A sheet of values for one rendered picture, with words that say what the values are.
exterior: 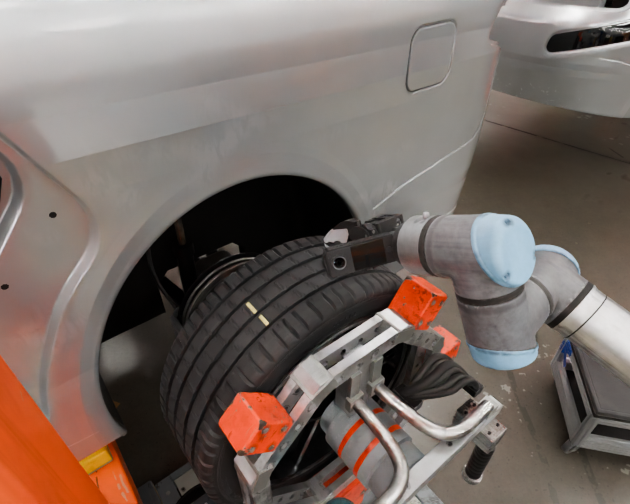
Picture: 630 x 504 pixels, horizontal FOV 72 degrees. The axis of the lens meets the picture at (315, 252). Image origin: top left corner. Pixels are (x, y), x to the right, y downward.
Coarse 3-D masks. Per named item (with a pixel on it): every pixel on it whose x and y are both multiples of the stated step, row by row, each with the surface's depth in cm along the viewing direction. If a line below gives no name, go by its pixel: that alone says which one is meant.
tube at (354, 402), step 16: (352, 384) 81; (352, 400) 84; (368, 416) 82; (384, 432) 79; (384, 448) 79; (400, 448) 77; (400, 464) 75; (400, 480) 73; (384, 496) 71; (400, 496) 71
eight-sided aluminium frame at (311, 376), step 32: (384, 320) 86; (320, 352) 80; (384, 352) 84; (416, 352) 108; (288, 384) 78; (320, 384) 75; (288, 448) 79; (256, 480) 77; (320, 480) 111; (352, 480) 114
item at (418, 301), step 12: (408, 276) 90; (408, 288) 89; (420, 288) 88; (432, 288) 89; (396, 300) 91; (408, 300) 89; (420, 300) 87; (432, 300) 86; (444, 300) 90; (408, 312) 89; (420, 312) 87; (432, 312) 90; (420, 324) 88
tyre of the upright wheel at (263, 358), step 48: (240, 288) 88; (288, 288) 85; (336, 288) 85; (384, 288) 90; (192, 336) 87; (240, 336) 81; (288, 336) 78; (192, 384) 84; (240, 384) 77; (192, 432) 84; (288, 480) 109
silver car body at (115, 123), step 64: (0, 0) 54; (64, 0) 58; (128, 0) 63; (192, 0) 68; (256, 0) 74; (320, 0) 81; (384, 0) 90; (448, 0) 102; (0, 64) 57; (64, 64) 61; (128, 64) 66; (192, 64) 71; (256, 64) 78; (320, 64) 87; (384, 64) 98; (448, 64) 112; (0, 128) 59; (64, 128) 64; (128, 128) 70; (192, 128) 77; (256, 128) 85; (320, 128) 96; (384, 128) 109; (448, 128) 127; (0, 192) 67; (64, 192) 71; (128, 192) 75; (192, 192) 83; (384, 192) 123; (448, 192) 146; (0, 256) 70; (64, 256) 77; (128, 256) 82; (0, 320) 75; (64, 320) 80; (64, 384) 87
